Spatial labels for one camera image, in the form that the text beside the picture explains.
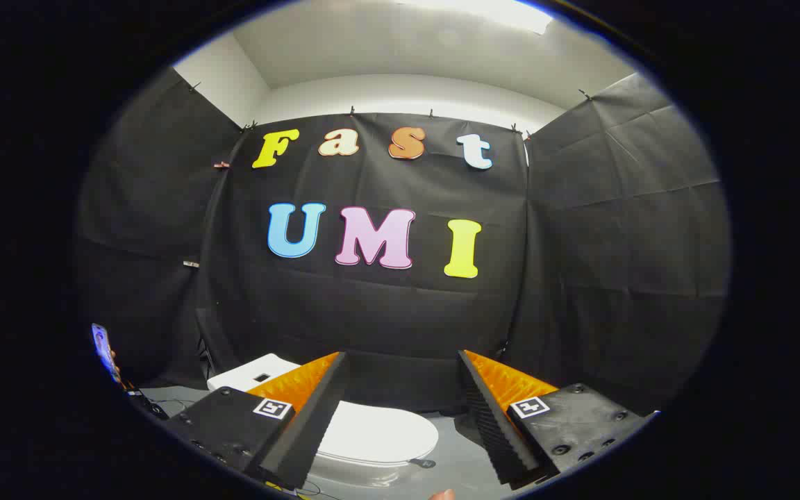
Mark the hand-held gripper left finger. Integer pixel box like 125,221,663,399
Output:
166,351,351,490

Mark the thin black stand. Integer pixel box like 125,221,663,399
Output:
195,309,219,381

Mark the white toilet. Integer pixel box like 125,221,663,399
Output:
207,353,442,488

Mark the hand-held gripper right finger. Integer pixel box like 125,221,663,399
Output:
459,349,656,487

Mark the white toilet lid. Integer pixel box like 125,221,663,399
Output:
315,401,440,468

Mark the smartphone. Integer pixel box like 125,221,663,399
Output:
91,322,124,384

